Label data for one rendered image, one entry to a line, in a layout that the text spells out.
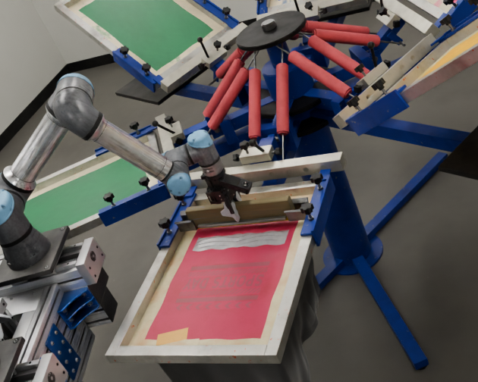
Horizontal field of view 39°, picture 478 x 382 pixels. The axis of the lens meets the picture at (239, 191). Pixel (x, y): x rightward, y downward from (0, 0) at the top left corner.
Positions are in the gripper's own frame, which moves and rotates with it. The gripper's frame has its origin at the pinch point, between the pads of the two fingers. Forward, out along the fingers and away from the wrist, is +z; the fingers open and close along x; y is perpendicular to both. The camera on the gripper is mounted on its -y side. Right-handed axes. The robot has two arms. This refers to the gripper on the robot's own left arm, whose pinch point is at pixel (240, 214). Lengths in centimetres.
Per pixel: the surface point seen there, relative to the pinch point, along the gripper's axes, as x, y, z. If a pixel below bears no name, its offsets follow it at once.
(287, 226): 2.5, -16.6, 5.4
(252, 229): 2.4, -3.2, 5.4
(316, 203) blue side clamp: -2.6, -27.9, 0.9
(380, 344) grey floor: -24, -22, 101
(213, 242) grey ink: 8.8, 10.0, 4.6
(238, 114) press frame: -69, 22, -1
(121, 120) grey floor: -278, 245, 101
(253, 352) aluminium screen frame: 60, -22, 2
